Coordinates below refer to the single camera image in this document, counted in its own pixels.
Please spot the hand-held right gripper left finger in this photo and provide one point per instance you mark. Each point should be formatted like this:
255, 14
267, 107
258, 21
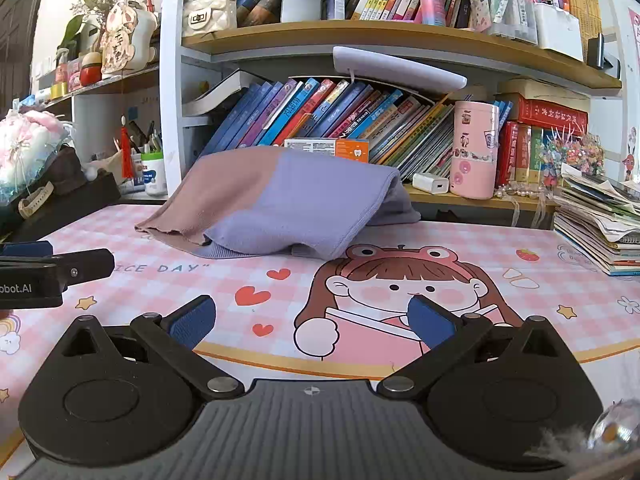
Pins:
192, 321

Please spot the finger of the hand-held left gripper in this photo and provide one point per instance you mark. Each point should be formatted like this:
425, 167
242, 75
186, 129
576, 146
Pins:
85, 265
25, 250

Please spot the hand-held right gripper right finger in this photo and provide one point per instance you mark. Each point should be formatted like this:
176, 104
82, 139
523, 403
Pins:
430, 322

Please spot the pink and purple sweater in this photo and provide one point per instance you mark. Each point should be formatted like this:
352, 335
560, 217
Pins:
280, 200

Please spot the pink cartoon printed desk mat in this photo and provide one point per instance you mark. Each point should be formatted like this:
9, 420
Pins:
150, 280

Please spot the black box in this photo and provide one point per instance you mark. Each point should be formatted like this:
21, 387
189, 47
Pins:
75, 205

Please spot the dark brown cloth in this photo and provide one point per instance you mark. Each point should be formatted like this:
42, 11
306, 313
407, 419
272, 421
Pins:
70, 170

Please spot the pink and white bouquet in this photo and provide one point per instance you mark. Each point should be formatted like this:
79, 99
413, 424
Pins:
30, 145

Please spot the white jar with pens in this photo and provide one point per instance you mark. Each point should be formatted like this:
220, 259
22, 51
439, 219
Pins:
154, 175

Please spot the red tassel ornament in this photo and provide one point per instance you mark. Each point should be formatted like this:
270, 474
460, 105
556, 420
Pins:
126, 150

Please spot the white charger plug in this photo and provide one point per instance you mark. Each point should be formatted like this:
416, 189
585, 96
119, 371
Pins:
432, 184

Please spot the yellow tape roll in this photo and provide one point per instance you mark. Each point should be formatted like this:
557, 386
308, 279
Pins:
59, 91

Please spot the white wooden bookshelf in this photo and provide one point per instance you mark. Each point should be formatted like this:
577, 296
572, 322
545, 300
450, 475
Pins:
170, 110

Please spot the grey feather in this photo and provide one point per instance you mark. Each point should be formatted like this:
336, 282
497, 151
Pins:
560, 442

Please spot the pink cylindrical canister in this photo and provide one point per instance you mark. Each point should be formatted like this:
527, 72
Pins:
474, 150

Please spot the red hardcover book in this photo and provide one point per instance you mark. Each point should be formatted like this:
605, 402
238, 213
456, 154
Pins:
506, 152
523, 155

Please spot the stack of magazines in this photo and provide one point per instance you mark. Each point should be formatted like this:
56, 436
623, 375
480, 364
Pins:
595, 230

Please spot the red round doll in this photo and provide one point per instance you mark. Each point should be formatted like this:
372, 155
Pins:
91, 70

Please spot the green hardcover book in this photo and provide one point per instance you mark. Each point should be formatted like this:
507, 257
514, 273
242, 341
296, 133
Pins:
536, 155

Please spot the orange and white carton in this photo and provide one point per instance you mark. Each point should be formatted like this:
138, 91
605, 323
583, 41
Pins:
325, 149

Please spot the clear crystal charm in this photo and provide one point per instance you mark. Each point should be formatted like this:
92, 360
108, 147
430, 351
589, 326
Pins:
612, 427

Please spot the dark wooden door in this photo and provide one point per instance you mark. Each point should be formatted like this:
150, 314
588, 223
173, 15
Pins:
20, 35

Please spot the thick white open book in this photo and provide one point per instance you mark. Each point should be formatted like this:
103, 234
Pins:
220, 92

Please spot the green leafy plant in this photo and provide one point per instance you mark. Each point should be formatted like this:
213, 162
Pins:
70, 30

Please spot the cartoon wooden plaque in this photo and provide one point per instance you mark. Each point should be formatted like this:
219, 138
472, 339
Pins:
120, 40

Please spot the white plush figure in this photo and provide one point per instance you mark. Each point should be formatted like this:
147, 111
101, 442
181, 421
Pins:
147, 35

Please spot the thick red dictionary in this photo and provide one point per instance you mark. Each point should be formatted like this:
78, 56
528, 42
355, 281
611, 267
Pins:
550, 116

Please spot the row of colourful children's books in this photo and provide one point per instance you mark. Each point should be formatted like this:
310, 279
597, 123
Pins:
320, 110

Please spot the white desk lamp head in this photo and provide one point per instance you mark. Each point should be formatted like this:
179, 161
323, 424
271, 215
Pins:
400, 67

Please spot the dried flower sprigs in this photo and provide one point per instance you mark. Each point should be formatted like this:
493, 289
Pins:
95, 2

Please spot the thick beige book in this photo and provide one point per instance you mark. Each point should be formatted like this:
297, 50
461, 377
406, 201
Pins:
545, 89

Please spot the white quilted handbag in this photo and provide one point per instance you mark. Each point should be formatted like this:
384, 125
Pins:
210, 15

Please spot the white storage box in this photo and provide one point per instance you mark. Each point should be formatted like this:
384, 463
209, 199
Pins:
559, 32

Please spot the small black device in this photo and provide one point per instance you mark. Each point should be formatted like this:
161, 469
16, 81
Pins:
597, 52

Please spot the clear holder with markers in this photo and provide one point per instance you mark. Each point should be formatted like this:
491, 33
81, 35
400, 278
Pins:
512, 15

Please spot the row of yellow books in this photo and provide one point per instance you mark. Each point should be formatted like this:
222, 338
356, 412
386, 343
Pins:
582, 5

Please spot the wall poster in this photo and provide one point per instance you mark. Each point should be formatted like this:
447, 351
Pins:
632, 150

